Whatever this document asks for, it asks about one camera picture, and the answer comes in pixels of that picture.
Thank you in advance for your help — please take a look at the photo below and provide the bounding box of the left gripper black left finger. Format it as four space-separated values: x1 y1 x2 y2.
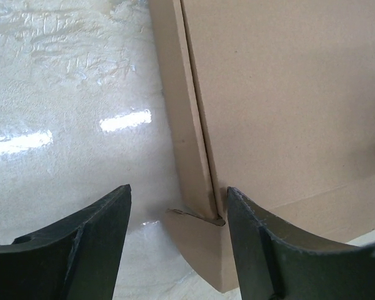
0 184 131 299

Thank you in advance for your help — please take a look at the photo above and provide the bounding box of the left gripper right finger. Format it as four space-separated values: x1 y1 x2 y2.
227 187 375 299

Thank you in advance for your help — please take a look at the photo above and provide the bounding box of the large cardboard box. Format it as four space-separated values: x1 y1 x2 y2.
149 1 375 293

